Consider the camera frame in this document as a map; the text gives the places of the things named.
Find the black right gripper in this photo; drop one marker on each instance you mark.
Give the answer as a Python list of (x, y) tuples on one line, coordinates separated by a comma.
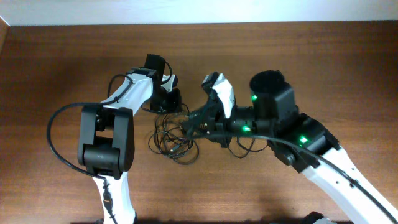
[(209, 119)]

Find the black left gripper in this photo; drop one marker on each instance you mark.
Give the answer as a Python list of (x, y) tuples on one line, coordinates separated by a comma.
[(173, 107)]

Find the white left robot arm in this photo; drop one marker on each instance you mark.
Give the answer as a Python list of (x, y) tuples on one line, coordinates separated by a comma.
[(106, 145)]

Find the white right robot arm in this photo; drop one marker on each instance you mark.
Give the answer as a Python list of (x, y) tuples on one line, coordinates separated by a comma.
[(296, 139)]

